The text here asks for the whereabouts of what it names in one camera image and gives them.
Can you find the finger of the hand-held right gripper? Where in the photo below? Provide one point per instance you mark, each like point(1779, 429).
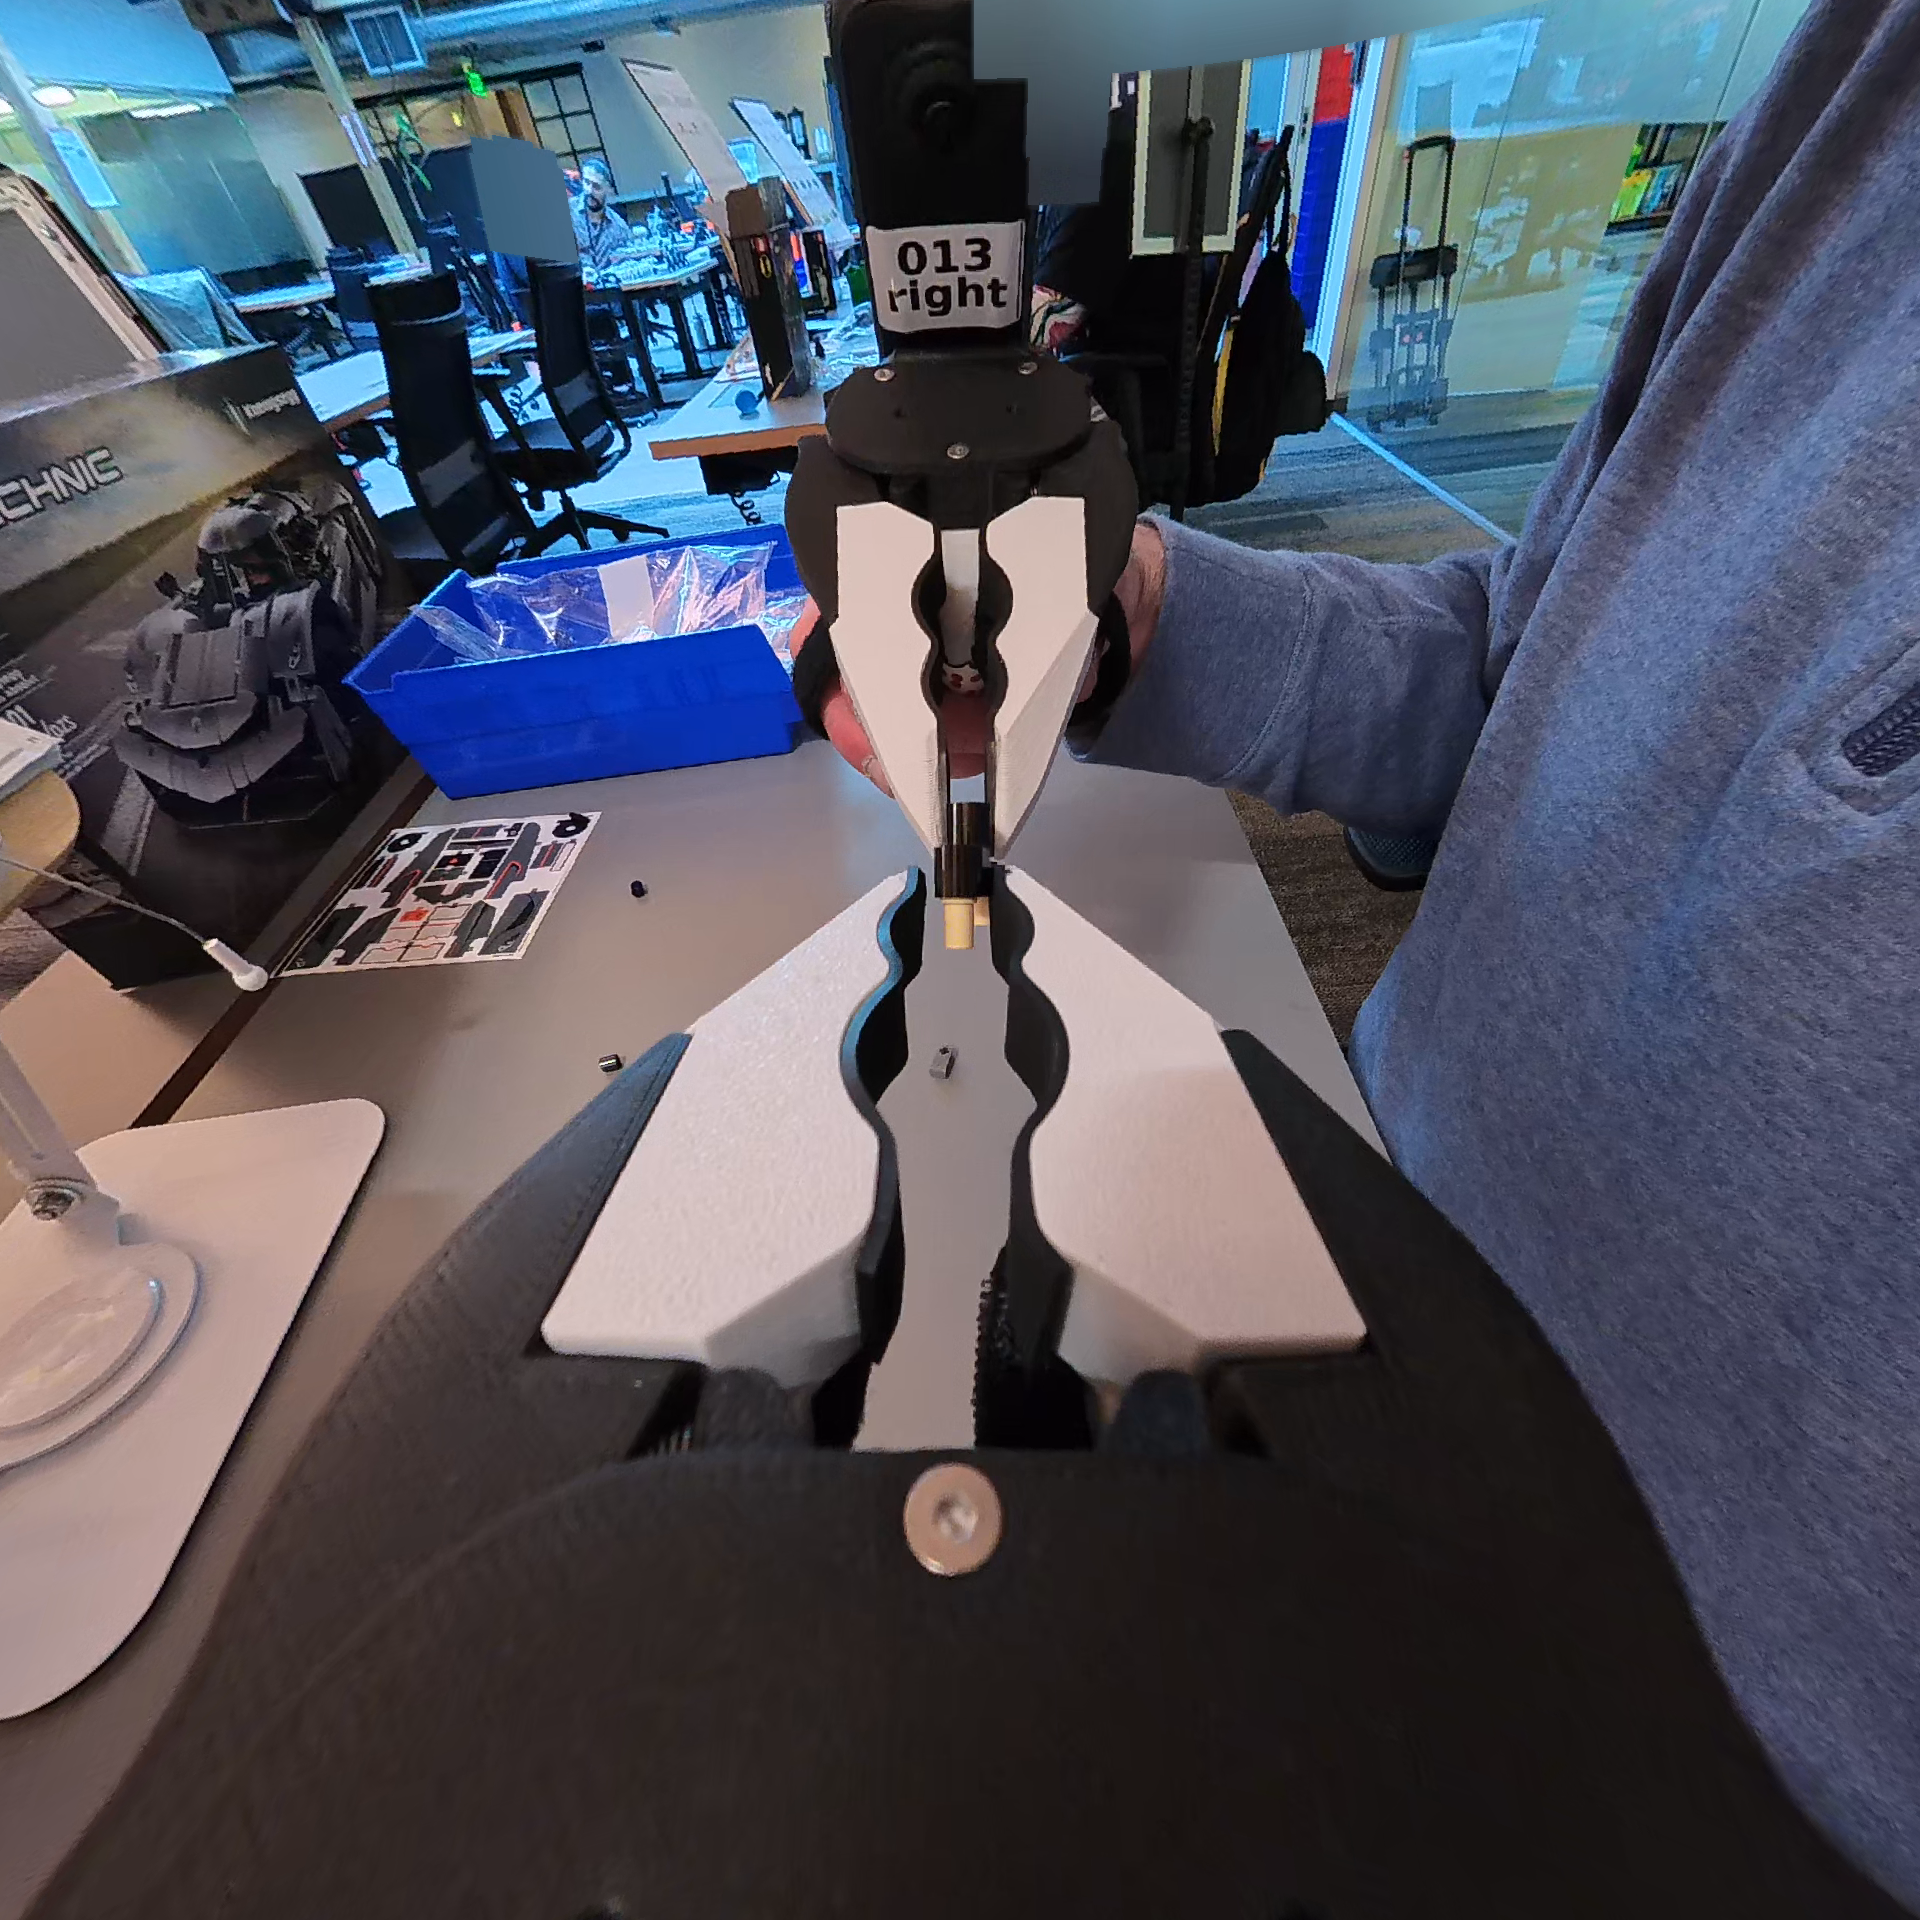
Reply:
point(885, 614)
point(1042, 630)

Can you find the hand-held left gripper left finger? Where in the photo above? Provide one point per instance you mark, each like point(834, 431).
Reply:
point(721, 1170)

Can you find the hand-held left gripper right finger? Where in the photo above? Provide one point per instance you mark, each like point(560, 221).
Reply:
point(1185, 1185)

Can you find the black lego connector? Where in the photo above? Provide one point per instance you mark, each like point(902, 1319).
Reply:
point(960, 841)

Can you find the beige lego pin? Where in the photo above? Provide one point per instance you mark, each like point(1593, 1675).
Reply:
point(956, 922)

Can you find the person's right forearm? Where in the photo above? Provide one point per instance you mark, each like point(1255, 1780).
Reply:
point(1321, 674)

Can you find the lego sticker sheet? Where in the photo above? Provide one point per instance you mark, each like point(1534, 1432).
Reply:
point(451, 901)

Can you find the black lego set box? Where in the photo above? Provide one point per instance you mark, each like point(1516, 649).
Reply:
point(224, 630)

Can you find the person's right hand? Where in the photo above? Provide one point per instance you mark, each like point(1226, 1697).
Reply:
point(1147, 585)

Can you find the clear empty plastic bags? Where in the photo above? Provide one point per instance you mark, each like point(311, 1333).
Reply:
point(675, 588)

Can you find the wooden office table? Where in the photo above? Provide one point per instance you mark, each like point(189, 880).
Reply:
point(735, 420)

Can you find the tall black box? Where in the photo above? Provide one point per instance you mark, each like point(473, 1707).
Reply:
point(773, 285)

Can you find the blue plastic bin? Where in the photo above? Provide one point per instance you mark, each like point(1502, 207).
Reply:
point(601, 713)

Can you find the black backpack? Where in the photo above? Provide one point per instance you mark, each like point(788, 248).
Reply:
point(1268, 374)

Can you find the black office chair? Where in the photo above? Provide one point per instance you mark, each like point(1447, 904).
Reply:
point(578, 391)
point(442, 404)

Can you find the black luggage trolley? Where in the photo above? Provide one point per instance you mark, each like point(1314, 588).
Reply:
point(1410, 300)

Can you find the white desk stand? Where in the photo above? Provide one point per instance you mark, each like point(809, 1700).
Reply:
point(224, 1275)

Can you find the person's upper body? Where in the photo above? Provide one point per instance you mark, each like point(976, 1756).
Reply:
point(1681, 901)

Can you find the round wooden board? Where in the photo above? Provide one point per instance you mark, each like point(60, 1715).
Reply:
point(32, 848)

